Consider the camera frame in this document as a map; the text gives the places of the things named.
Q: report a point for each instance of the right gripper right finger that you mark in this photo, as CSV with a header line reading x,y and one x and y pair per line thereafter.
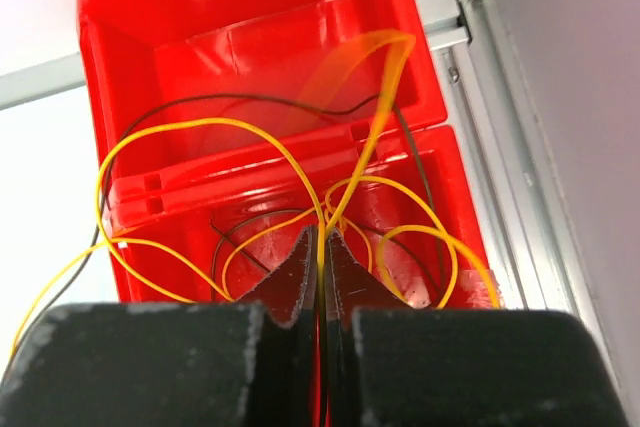
x,y
393,365

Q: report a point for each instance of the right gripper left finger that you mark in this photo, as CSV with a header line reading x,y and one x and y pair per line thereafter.
x,y
248,363

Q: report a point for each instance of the red compartment bin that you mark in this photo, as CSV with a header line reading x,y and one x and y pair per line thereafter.
x,y
226,127

